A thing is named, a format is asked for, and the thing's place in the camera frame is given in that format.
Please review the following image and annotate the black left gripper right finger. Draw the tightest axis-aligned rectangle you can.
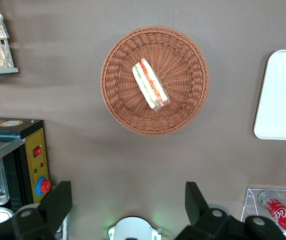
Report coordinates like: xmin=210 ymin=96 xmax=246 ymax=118
xmin=175 ymin=181 xmax=286 ymax=240

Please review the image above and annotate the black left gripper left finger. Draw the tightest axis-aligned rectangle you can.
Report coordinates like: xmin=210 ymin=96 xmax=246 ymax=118
xmin=0 ymin=181 xmax=73 ymax=240

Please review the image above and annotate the pale plastic serving tray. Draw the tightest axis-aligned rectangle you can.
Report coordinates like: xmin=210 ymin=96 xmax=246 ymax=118
xmin=253 ymin=49 xmax=286 ymax=141

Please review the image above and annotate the plastic-wrapped sandwich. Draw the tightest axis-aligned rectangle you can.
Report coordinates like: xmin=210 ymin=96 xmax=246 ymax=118
xmin=131 ymin=57 xmax=171 ymax=113

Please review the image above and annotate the brown round wicker basket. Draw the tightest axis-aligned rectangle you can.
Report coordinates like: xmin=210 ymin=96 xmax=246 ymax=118
xmin=99 ymin=24 xmax=211 ymax=137

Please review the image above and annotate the clear acrylic bottle holder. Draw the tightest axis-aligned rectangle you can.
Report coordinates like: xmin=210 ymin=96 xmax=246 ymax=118
xmin=240 ymin=187 xmax=286 ymax=240

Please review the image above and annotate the red cola bottle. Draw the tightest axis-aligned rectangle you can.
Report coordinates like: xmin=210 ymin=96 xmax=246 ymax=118
xmin=258 ymin=191 xmax=286 ymax=240

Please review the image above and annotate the black food warmer yellow panel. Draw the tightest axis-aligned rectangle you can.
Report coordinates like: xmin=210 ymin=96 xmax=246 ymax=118
xmin=0 ymin=116 xmax=52 ymax=226

